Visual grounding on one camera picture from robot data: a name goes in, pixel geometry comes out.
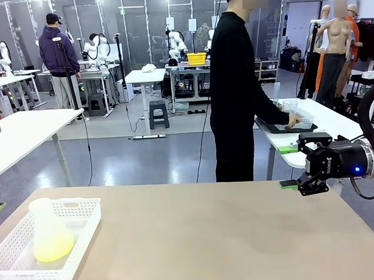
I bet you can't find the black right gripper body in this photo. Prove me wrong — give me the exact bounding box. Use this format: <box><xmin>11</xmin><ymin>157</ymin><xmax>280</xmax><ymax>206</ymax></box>
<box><xmin>303</xmin><ymin>138</ymin><xmax>368</xmax><ymax>184</ymax></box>

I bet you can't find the white perforated plastic basket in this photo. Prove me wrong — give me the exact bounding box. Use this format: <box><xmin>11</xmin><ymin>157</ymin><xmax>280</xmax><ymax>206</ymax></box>
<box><xmin>0</xmin><ymin>196</ymin><xmax>105</xmax><ymax>280</ymax></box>
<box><xmin>277</xmin><ymin>100</ymin><xmax>317</xmax><ymax>131</ymax></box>

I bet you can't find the clear plastic measuring beaker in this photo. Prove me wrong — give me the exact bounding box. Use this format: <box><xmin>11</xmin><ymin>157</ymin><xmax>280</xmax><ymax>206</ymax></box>
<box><xmin>282</xmin><ymin>99</ymin><xmax>300</xmax><ymax>115</ymax></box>

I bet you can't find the bluish plastic graduated cylinder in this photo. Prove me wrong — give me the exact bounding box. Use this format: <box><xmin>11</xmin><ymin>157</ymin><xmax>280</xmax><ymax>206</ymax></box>
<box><xmin>274</xmin><ymin>81</ymin><xmax>282</xmax><ymax>108</ymax></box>

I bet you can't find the translucent plastic conical flask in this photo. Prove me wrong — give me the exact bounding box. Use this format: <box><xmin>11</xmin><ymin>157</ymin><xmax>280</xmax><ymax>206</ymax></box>
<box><xmin>27</xmin><ymin>196</ymin><xmax>76</xmax><ymax>264</ymax></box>

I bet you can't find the person's right forearm black sleeve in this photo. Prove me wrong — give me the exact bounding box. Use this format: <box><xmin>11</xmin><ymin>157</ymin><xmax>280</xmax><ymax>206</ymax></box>
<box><xmin>259</xmin><ymin>95</ymin><xmax>292</xmax><ymax>128</ymax></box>

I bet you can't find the person's right hand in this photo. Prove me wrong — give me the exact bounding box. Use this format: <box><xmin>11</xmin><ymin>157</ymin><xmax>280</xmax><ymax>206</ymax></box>
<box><xmin>286</xmin><ymin>112</ymin><xmax>304</xmax><ymax>130</ymax></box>

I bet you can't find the white work table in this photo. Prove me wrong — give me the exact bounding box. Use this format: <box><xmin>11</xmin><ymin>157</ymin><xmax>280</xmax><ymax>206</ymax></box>
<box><xmin>0</xmin><ymin>107</ymin><xmax>88</xmax><ymax>190</ymax></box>
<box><xmin>255</xmin><ymin>94</ymin><xmax>374</xmax><ymax>172</ymax></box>

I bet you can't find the black tray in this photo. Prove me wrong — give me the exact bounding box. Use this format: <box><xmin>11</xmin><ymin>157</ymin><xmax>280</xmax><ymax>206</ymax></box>
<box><xmin>254</xmin><ymin>114</ymin><xmax>318</xmax><ymax>135</ymax></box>

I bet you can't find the white shoe rack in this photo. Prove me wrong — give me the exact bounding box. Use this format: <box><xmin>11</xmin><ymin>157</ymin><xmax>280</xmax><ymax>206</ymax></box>
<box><xmin>254</xmin><ymin>58</ymin><xmax>280</xmax><ymax>84</ymax></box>

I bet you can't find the black bags pile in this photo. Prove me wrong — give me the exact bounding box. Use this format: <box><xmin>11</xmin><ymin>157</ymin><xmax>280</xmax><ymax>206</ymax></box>
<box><xmin>278</xmin><ymin>46</ymin><xmax>303</xmax><ymax>74</ymax></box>

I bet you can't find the black tripod with legs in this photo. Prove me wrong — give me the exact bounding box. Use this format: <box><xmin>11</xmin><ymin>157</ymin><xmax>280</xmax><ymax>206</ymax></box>
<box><xmin>293</xmin><ymin>20</ymin><xmax>325</xmax><ymax>100</ymax></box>

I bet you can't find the person in black sweater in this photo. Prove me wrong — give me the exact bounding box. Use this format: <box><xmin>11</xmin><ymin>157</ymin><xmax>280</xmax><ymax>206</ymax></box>
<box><xmin>205</xmin><ymin>0</ymin><xmax>306</xmax><ymax>183</ymax></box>

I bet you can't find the bare skin-colour mannequin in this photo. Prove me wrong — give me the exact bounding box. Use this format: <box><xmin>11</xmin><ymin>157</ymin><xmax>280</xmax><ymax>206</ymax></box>
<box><xmin>313</xmin><ymin>0</ymin><xmax>360</xmax><ymax>107</ymax></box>

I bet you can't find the mannequin in orange clothes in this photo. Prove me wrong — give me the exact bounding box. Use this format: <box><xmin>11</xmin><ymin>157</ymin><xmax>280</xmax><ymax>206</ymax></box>
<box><xmin>344</xmin><ymin>4</ymin><xmax>363</xmax><ymax>61</ymax></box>

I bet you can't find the rack of dark clothes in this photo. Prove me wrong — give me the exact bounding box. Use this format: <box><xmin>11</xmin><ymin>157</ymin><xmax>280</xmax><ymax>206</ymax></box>
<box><xmin>354</xmin><ymin>17</ymin><xmax>374</xmax><ymax>64</ymax></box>

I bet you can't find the white background desk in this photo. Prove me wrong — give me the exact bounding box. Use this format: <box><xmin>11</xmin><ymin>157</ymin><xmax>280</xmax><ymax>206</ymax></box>
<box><xmin>0</xmin><ymin>69</ymin><xmax>43</xmax><ymax>112</ymax></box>

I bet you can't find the yellow plastic basket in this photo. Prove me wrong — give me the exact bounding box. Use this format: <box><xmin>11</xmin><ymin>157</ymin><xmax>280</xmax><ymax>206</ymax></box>
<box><xmin>186</xmin><ymin>51</ymin><xmax>208</xmax><ymax>66</ymax></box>

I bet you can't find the grey plastic stool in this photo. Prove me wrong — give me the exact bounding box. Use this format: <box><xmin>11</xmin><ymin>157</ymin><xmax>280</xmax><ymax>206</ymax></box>
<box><xmin>87</xmin><ymin>93</ymin><xmax>108</xmax><ymax>117</ymax></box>
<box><xmin>148</xmin><ymin>99</ymin><xmax>171</xmax><ymax>131</ymax></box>

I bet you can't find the black tripod pole white head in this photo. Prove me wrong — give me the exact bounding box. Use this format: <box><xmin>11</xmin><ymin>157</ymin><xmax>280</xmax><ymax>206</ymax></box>
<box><xmin>52</xmin><ymin>36</ymin><xmax>81</xmax><ymax>111</ymax></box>

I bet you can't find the white power strip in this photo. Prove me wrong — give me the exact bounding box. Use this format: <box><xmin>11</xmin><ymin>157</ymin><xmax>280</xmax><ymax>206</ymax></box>
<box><xmin>132</xmin><ymin>134</ymin><xmax>166</xmax><ymax>141</ymax></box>

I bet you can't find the person in purple hoodie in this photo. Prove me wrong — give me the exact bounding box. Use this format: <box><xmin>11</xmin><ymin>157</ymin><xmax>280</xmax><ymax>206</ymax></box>
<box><xmin>37</xmin><ymin>11</ymin><xmax>82</xmax><ymax>110</ymax></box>

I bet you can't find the white computer tower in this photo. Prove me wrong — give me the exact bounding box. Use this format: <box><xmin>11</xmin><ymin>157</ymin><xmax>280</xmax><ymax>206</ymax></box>
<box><xmin>115</xmin><ymin>77</ymin><xmax>135</xmax><ymax>103</ymax></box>

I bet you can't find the white standing desk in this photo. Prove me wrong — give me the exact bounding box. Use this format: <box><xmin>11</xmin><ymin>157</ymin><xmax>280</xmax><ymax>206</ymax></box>
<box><xmin>124</xmin><ymin>68</ymin><xmax>169</xmax><ymax>140</ymax></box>

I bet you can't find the slim black tripod pole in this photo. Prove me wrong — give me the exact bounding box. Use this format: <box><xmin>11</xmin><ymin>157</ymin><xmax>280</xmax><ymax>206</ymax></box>
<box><xmin>114</xmin><ymin>32</ymin><xmax>128</xmax><ymax>103</ymax></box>

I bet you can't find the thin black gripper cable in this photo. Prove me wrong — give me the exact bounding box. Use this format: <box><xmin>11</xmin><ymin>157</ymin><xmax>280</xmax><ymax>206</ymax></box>
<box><xmin>350</xmin><ymin>168</ymin><xmax>374</xmax><ymax>201</ymax></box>

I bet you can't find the desk with grey frame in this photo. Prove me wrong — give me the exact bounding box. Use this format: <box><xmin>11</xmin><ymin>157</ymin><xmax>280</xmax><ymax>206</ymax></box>
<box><xmin>164</xmin><ymin>59</ymin><xmax>213</xmax><ymax>114</ymax></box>

